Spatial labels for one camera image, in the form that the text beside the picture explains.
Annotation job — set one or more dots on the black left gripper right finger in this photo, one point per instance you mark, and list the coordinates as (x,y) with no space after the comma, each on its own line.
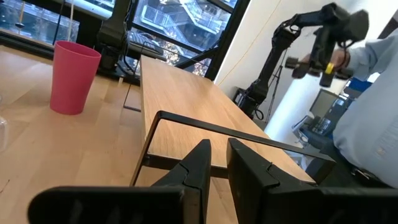
(255,186)

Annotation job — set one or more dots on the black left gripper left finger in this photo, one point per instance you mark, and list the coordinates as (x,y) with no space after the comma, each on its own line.
(189,186)

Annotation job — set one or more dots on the red plastic cup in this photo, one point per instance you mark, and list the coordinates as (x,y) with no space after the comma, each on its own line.
(74,77)

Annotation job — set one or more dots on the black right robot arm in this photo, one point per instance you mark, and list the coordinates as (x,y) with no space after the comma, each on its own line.
(113,31)

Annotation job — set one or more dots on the computer monitor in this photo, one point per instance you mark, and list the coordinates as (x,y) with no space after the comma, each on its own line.
(323,102)

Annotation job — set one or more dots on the person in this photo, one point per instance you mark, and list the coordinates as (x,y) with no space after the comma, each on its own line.
(367,124)

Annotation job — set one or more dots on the blue box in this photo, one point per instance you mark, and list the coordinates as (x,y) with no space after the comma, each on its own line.
(359,85)

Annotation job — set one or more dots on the person's hand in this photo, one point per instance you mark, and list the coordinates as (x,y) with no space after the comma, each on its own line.
(337,57)

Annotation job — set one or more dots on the wooden shelf black metal frame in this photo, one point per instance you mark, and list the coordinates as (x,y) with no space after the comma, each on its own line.
(186,99)

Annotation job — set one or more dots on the black window frame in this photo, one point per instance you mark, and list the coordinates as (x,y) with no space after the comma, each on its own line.
(230,31)

